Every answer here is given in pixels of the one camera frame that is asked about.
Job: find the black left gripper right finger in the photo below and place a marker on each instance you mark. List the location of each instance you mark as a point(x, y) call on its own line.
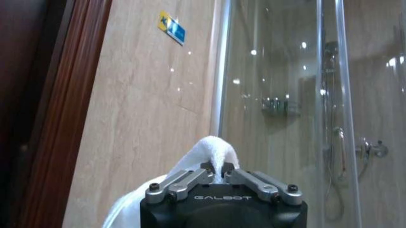
point(266, 184)

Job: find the dark red wooden door frame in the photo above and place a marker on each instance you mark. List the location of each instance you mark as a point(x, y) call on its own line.
point(47, 111)

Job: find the glass shower enclosure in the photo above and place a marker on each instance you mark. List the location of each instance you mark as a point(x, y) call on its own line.
point(305, 104)

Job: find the yellow and blue wall sign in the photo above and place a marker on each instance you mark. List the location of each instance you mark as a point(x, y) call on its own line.
point(171, 27)

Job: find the chrome shower mixer valve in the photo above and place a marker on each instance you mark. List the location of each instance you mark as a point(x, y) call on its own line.
point(373, 147)

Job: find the white terry towel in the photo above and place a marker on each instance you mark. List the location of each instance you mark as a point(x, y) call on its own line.
point(213, 151)

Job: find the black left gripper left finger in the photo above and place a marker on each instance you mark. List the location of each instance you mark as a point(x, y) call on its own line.
point(182, 182)

